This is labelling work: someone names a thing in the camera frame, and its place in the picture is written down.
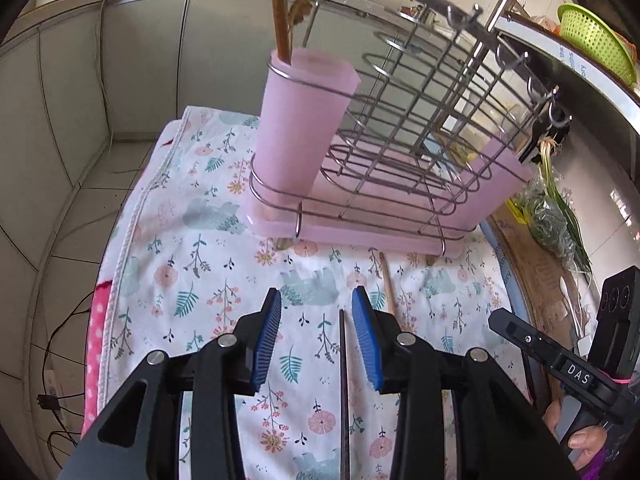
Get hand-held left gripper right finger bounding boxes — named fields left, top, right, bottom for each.
left=351, top=286, right=576, bottom=480

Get black chopstick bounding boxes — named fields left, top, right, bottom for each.
left=338, top=308, right=351, bottom=480

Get tall pink plastic cup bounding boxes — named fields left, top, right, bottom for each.
left=254, top=47, right=360, bottom=221

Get plastic bag of greens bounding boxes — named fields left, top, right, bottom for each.
left=510, top=180, right=581, bottom=261

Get person's right hand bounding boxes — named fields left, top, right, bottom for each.
left=542, top=400, right=616, bottom=471

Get pink polka dot cloth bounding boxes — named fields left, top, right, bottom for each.
left=82, top=280, right=113, bottom=436

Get black floor cable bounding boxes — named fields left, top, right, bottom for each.
left=37, top=300, right=96, bottom=451

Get wooden chopstick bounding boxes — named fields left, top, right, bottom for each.
left=268, top=0, right=287, bottom=63
left=275, top=0, right=294, bottom=68
left=378, top=251, right=401, bottom=318

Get floral cloth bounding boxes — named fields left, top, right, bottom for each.
left=82, top=105, right=531, bottom=480

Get white power cable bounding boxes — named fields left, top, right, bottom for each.
left=97, top=0, right=116, bottom=156

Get brown leaf-shaped utensil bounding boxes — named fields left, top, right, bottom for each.
left=287, top=0, right=321, bottom=28

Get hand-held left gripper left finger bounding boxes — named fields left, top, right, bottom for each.
left=57, top=287, right=283, bottom=480

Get slanted pink plastic holder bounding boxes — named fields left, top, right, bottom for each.
left=440, top=137, right=535, bottom=231

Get green plastic colander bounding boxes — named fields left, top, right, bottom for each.
left=556, top=3, right=638, bottom=86

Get white power strip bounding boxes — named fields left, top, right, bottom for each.
left=42, top=367, right=68, bottom=426

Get green onions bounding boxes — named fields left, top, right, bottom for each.
left=537, top=140, right=593, bottom=276

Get pink drip tray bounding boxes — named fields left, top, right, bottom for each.
left=243, top=180, right=488, bottom=256

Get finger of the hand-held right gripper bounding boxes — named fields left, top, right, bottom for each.
left=487, top=308, right=563, bottom=368

